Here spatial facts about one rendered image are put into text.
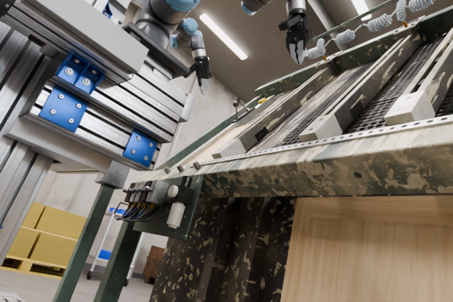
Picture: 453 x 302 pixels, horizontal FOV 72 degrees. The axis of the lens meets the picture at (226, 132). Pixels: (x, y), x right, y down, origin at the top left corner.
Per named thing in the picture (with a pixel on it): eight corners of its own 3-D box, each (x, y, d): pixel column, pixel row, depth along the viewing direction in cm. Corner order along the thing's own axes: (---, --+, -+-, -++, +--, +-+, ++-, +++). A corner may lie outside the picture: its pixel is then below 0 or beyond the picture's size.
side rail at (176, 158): (157, 187, 185) (147, 171, 183) (263, 108, 251) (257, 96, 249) (162, 187, 180) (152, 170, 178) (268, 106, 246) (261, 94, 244)
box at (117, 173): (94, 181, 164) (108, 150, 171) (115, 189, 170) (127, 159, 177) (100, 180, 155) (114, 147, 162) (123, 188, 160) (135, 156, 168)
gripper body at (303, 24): (313, 42, 126) (311, 13, 127) (303, 38, 120) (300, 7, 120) (296, 47, 131) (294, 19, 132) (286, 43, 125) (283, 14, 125)
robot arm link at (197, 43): (185, 34, 180) (198, 35, 184) (188, 53, 179) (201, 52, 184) (190, 29, 173) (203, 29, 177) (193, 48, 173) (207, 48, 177)
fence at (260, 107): (172, 176, 164) (168, 169, 163) (272, 101, 221) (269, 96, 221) (176, 175, 160) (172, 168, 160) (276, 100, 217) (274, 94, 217)
